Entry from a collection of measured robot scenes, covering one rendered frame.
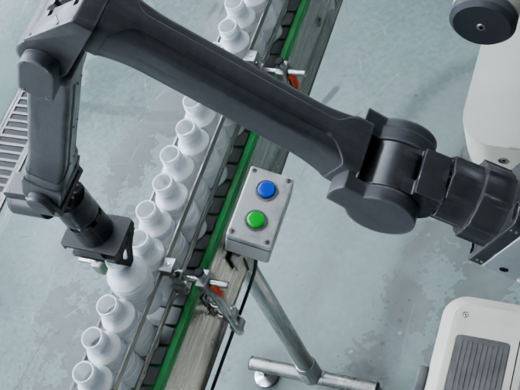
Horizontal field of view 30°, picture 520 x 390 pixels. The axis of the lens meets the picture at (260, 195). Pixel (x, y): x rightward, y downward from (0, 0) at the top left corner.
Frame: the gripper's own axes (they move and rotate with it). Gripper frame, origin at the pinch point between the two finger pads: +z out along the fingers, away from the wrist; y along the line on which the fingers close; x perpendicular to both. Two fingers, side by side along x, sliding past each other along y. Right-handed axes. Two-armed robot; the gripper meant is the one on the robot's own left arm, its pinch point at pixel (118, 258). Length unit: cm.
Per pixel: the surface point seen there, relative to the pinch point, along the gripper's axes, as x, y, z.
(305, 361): 22, 1, 98
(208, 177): 26.1, 0.8, 16.6
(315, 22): 75, 5, 29
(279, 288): 50, -21, 121
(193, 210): 17.1, 2.4, 12.9
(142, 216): 11.4, -3.0, 6.7
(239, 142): 37.0, 2.0, 20.9
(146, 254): 4.4, 0.7, 6.4
